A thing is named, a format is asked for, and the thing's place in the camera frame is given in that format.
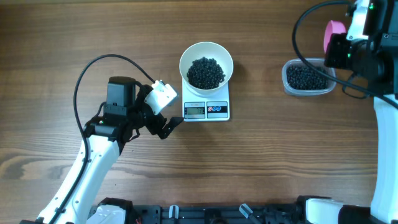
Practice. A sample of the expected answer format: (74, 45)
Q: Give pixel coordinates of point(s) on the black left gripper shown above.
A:
(158, 125)

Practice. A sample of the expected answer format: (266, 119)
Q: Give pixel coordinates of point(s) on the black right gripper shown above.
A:
(336, 51)

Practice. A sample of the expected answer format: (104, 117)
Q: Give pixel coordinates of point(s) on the pink scoop blue handle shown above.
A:
(333, 27)

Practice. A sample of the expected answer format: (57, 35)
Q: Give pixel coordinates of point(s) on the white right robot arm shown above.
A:
(381, 28)

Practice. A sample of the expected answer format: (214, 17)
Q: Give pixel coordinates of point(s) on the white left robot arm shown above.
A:
(129, 107)

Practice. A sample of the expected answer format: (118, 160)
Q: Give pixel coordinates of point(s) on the white digital kitchen scale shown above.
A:
(197, 107)

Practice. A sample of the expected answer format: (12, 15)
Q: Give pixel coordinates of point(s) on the black beans in bowl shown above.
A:
(205, 73)

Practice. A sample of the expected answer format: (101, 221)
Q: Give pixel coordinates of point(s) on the cream white bowl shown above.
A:
(208, 50)

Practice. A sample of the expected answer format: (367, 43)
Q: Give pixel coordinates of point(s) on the black beans in container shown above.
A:
(300, 77)

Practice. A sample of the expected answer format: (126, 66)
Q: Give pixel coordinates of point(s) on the clear plastic bean container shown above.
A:
(290, 91)

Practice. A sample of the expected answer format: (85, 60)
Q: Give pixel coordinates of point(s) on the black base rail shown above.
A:
(224, 214)

